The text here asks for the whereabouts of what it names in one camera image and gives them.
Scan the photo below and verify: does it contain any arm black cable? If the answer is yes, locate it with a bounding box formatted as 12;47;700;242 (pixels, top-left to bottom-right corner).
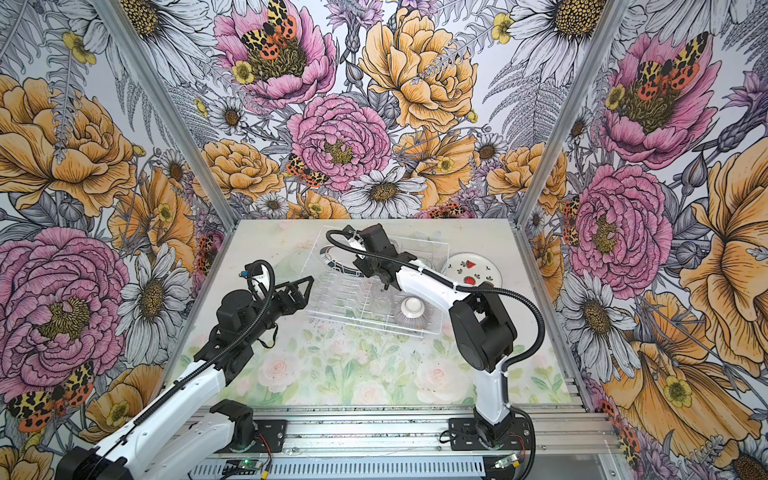
325;227;546;373
131;259;277;421

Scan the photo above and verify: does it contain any right aluminium corner post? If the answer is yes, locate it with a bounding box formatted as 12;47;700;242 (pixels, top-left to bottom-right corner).
512;0;630;230

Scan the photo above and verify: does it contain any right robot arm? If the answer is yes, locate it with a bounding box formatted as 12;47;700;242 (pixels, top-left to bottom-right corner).
341;224;517;447

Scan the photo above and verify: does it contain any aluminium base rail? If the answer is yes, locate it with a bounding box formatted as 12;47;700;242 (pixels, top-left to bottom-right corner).
162;404;632;479

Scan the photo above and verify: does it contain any plate green red band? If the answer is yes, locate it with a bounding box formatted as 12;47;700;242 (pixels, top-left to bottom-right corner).
319;245;362;277

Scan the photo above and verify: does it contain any left aluminium corner post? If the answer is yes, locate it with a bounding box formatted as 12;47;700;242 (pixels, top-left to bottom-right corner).
94;1;239;233

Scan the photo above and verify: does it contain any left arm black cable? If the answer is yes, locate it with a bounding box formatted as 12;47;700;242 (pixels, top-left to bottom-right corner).
131;259;277;421

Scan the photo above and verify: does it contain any green circuit board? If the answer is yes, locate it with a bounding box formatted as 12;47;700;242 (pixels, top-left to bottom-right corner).
222;459;270;478

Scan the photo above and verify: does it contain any aluminium corner post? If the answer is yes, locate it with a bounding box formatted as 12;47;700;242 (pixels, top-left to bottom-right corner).
512;0;630;230
94;1;239;233

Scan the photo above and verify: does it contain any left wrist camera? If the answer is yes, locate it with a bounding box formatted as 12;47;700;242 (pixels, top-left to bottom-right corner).
240;266;271;300

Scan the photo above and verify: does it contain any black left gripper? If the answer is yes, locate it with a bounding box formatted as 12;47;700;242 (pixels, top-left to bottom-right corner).
244;276;314;342

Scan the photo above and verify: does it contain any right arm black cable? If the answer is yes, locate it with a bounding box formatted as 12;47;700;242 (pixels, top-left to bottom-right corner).
325;227;546;373

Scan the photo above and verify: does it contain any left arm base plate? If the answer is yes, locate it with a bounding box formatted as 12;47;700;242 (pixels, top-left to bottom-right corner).
218;419;288;454

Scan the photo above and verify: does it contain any striped brown white bowl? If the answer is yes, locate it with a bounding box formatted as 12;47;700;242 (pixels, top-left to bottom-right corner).
394;296;432;330

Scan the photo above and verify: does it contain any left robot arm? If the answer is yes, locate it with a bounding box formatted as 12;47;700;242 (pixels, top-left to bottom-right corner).
54;276;314;479

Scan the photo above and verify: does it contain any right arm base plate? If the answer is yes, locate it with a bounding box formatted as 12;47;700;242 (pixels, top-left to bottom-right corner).
439;415;535;451

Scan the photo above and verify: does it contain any white plate teal rim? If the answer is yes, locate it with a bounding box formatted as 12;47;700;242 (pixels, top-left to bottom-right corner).
441;252;503;287

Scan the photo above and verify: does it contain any white wire dish rack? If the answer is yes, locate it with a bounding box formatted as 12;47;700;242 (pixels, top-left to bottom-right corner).
302;225;448;338

